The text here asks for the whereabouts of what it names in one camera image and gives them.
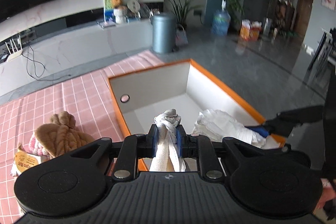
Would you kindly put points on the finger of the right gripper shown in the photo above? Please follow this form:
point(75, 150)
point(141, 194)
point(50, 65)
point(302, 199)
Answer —
point(260, 130)

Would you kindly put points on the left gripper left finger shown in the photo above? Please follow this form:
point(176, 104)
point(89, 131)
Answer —
point(130, 154)

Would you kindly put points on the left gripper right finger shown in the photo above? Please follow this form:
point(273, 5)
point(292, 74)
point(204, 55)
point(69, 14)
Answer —
point(206, 153)

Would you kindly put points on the white towel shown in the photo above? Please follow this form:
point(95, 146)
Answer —
point(167, 157)

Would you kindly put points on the white cloth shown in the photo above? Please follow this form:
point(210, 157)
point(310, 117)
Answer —
point(217, 125)

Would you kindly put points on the orange cardboard box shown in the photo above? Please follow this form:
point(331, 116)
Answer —
point(138, 97)

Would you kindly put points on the tan knotted plush cushion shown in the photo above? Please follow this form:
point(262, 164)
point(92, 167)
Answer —
point(61, 135)

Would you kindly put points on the yellow snack packet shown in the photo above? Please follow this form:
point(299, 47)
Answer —
point(24, 161)

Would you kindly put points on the person right hand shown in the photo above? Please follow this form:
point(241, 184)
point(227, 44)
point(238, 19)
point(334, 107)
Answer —
point(327, 199)

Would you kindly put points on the pink checkered tablecloth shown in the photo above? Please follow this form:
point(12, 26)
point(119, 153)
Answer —
point(86, 97)

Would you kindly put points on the orange gift bag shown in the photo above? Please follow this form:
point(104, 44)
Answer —
point(250, 31)

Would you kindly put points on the pink knitted item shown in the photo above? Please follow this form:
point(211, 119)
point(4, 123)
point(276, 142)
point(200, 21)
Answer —
point(36, 148)

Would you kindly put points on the white tv console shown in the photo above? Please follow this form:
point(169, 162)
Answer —
point(73, 48)

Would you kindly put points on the blue water jug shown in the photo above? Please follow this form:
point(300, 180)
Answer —
point(221, 21)

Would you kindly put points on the grey metal trash bin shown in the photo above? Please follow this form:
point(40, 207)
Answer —
point(164, 32)

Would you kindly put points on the teddy bear figure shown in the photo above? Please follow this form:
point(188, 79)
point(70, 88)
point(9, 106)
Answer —
point(119, 11)

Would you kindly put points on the green potted floor plant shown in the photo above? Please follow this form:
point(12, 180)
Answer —
point(181, 10)

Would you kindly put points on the white wifi router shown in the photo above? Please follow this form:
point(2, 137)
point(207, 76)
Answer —
point(14, 47)

